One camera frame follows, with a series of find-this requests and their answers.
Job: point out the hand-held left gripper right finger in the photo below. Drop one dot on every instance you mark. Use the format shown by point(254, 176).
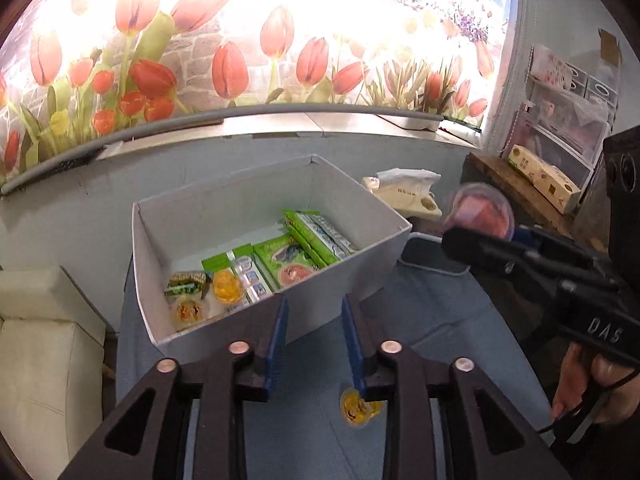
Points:
point(352, 345)

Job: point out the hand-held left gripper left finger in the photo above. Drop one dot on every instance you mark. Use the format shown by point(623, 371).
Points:
point(277, 345)

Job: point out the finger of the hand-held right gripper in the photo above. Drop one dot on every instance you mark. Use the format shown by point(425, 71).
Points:
point(555, 250)
point(480, 252)

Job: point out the red jelly cup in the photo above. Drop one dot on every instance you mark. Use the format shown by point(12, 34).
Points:
point(480, 210)

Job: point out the yellow jelly cup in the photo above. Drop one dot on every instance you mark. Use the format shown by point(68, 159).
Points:
point(227, 287)
point(357, 406)

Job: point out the green packet with red picture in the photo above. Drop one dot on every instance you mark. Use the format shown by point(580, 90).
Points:
point(285, 265)

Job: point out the green blister snack pack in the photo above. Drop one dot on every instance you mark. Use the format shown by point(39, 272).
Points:
point(240, 267)

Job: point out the orange jelly cup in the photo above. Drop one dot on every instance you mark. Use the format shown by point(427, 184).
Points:
point(189, 311)

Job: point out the green seaweed snack packet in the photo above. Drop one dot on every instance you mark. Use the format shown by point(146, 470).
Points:
point(299, 235)
point(327, 240)

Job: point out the olive green snack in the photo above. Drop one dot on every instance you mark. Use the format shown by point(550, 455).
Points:
point(187, 282)

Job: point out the white storage box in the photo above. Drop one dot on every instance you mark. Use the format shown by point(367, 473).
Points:
point(350, 200)

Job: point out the person's right hand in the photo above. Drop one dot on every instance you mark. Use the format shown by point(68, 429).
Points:
point(575, 380)

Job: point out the grey plastic tray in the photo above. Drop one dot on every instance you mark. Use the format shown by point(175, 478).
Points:
point(430, 255)

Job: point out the wooden shelf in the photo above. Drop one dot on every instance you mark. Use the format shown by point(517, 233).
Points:
point(495, 185)

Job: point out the yellow tissue box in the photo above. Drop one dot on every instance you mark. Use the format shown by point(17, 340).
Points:
point(545, 180)

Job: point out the soft tissue pack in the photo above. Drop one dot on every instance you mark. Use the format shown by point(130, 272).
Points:
point(405, 195)

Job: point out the blue table cloth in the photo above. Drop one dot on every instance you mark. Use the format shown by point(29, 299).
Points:
point(310, 440)

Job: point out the clear drawer organizer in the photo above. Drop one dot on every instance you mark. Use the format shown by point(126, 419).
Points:
point(565, 125)

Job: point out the cream sofa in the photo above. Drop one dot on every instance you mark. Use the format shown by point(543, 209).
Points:
point(40, 340)

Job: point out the brown paper on wall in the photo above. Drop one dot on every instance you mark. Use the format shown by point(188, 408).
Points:
point(608, 45)

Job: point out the grey rail pipe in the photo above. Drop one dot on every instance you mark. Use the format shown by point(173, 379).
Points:
point(150, 127)

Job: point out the tulip wall poster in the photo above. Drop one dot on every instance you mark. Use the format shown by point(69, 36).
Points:
point(250, 35)

